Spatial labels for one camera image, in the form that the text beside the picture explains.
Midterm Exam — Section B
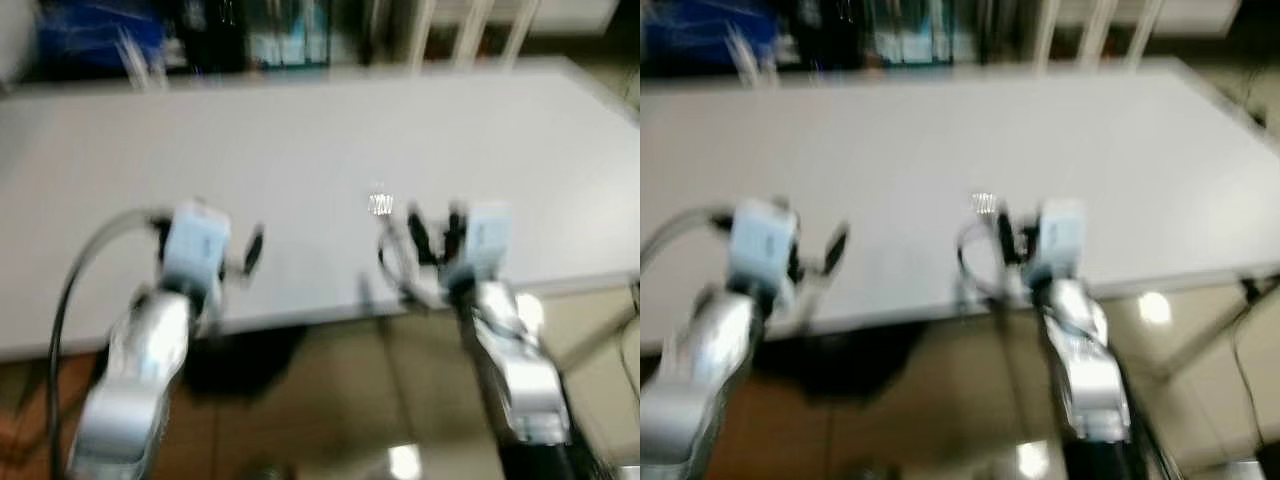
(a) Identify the black metal table leg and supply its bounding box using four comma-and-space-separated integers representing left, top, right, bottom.
1163, 278, 1266, 378
545, 300, 641, 373

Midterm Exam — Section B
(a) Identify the white shelf rack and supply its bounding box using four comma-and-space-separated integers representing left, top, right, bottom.
1038, 0, 1243, 71
405, 0, 621, 69

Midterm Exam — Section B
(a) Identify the black machine with lights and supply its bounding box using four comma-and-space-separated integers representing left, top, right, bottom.
166, 0, 251, 76
790, 0, 871, 73

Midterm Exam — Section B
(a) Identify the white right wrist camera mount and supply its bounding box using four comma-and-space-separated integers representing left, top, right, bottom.
462, 203, 513, 286
1036, 198, 1089, 286

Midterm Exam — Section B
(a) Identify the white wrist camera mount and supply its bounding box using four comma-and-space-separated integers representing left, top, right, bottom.
1036, 198, 1089, 286
728, 198, 801, 296
160, 200, 233, 296
462, 203, 513, 286

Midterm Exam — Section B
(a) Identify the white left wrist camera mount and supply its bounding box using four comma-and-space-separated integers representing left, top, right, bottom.
728, 198, 801, 296
160, 200, 233, 296

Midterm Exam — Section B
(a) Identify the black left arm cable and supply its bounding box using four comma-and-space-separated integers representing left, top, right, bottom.
45, 208, 173, 480
640, 205, 736, 273

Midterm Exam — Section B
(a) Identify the blue bag with white straps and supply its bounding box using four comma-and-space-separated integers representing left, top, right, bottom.
38, 0, 167, 73
643, 0, 791, 73

